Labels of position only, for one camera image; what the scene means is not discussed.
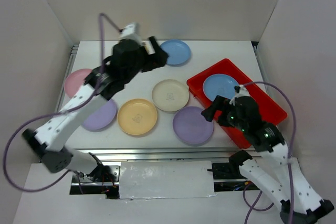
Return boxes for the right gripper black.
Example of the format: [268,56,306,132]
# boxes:
[201,94,247,131]

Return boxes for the blue plastic plate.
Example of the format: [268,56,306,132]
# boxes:
[161,39,192,66]
[203,74,239,101]

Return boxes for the purple plastic plate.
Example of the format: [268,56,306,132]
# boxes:
[172,106,214,146]
[81,100,118,131]

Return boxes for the cream plastic plate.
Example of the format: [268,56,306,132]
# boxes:
[151,79,190,112]

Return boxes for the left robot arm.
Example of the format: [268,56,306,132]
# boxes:
[22,36,168,182]

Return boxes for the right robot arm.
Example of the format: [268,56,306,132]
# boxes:
[201,96,334,223]

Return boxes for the red plastic bin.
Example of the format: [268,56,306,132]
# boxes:
[186,59,287,148]

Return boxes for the yellow plastic plate front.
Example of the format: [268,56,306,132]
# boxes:
[117,99,158,136]

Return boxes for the pink plastic plate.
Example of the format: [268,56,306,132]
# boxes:
[64,68,92,98]

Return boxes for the white foam board cover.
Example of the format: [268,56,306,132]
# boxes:
[119,161,215,199]

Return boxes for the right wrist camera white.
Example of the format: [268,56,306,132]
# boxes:
[229,84,250,105]

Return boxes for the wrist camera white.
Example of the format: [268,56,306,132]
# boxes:
[229,84,250,105]
[120,22,142,44]

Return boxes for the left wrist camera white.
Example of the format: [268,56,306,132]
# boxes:
[120,22,142,44]

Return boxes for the aluminium table frame rail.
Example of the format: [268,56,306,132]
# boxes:
[79,147,239,163]

